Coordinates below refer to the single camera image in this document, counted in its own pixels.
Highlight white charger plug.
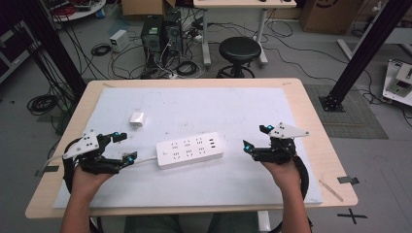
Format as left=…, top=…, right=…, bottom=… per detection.
left=128, top=111, right=146, bottom=128

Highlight white device with boards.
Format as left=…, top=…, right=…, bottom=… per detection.
left=382, top=59, right=412, bottom=108

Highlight black tape piece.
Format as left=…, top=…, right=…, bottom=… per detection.
left=34, top=165, right=60, bottom=178
left=336, top=176, right=361, bottom=185

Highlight black coiled cable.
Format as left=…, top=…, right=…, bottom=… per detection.
left=26, top=93, right=60, bottom=117
left=90, top=43, right=113, bottom=57
left=175, top=60, right=199, bottom=78

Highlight black computer tower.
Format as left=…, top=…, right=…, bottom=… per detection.
left=140, top=15, right=165, bottom=64
left=162, top=10, right=184, bottom=56

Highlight grey floor mat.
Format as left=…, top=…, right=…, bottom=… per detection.
left=303, top=83, right=390, bottom=141

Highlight large cardboard box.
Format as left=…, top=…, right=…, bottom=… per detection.
left=298, top=0, right=366, bottom=35

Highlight thin wooden stick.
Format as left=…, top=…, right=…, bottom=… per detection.
left=318, top=179, right=345, bottom=203

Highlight white-legged wooden desk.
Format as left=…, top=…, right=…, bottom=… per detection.
left=192, top=0, right=297, bottom=68

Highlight white power strip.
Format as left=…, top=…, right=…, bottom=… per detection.
left=155, top=131, right=225, bottom=170

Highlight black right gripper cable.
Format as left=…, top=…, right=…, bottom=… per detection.
left=292, top=154, right=311, bottom=202

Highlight person's right hand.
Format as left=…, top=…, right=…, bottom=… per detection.
left=260, top=159, right=301, bottom=192

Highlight black round stool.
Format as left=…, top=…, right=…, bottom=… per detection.
left=216, top=36, right=262, bottom=80

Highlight person's left hand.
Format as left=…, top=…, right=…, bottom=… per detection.
left=71, top=165, right=113, bottom=195

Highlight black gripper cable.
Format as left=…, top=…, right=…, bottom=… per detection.
left=292, top=154, right=311, bottom=202
left=62, top=138, right=82, bottom=196

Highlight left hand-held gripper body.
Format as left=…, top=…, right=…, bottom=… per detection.
left=62, top=129, right=115, bottom=176

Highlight round white table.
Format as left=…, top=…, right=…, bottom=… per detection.
left=48, top=0, right=108, bottom=22

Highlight small cardboard box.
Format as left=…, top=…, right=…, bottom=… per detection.
left=120, top=0, right=177, bottom=17

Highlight black aluminium post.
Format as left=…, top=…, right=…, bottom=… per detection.
left=318, top=0, right=412, bottom=113
left=9, top=0, right=87, bottom=99

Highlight white table mat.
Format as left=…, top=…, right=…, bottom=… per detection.
left=52, top=85, right=324, bottom=209

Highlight person's legs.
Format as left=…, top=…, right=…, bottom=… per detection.
left=123, top=211, right=260, bottom=233

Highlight black tape cross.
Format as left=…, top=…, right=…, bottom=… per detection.
left=336, top=208, right=368, bottom=225

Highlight white power supply box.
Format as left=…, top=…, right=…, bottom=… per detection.
left=109, top=29, right=131, bottom=53

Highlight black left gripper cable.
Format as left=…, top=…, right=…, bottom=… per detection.
left=62, top=138, right=82, bottom=196

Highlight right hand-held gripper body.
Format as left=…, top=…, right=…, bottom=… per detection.
left=255, top=121, right=310, bottom=165

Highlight white table leg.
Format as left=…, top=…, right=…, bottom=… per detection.
left=257, top=210, right=272, bottom=233

